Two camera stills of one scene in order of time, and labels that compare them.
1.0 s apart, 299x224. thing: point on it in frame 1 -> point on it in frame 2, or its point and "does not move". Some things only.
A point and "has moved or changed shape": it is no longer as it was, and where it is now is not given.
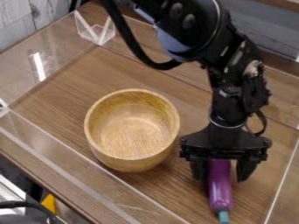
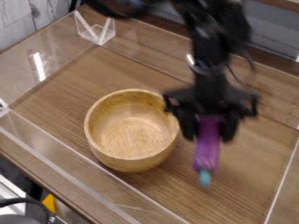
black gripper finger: [201, 169] -> [190, 124]
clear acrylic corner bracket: [97, 33] does not move
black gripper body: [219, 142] -> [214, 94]
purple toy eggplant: [219, 187] has moved or changed shape
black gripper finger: [246, 168] -> [229, 127]
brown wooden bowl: [131, 129] does not move
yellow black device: [50, 203] does not move
